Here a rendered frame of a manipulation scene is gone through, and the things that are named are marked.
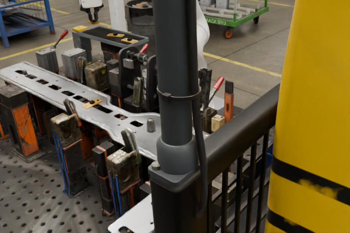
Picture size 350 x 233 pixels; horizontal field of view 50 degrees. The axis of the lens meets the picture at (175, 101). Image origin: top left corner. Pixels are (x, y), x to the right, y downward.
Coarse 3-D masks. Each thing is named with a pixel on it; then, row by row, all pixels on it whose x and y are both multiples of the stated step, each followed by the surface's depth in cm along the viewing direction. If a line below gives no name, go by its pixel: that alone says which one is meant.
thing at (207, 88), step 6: (198, 72) 127; (204, 72) 128; (210, 72) 128; (198, 78) 128; (204, 78) 130; (210, 78) 129; (204, 84) 131; (210, 84) 131; (204, 90) 132; (204, 96) 132; (204, 102) 132; (204, 108) 132
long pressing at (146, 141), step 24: (0, 72) 190; (48, 72) 186; (48, 96) 163; (72, 96) 162; (96, 96) 161; (96, 120) 143; (120, 120) 143; (144, 120) 142; (120, 144) 130; (144, 144) 128
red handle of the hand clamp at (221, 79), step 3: (219, 78) 138; (222, 78) 138; (219, 81) 137; (222, 81) 138; (216, 84) 137; (219, 84) 137; (213, 87) 137; (216, 87) 136; (219, 87) 137; (213, 90) 136; (216, 90) 137; (210, 93) 136; (213, 93) 136; (210, 96) 135; (213, 96) 136; (210, 99) 135; (201, 108) 134; (201, 111) 134
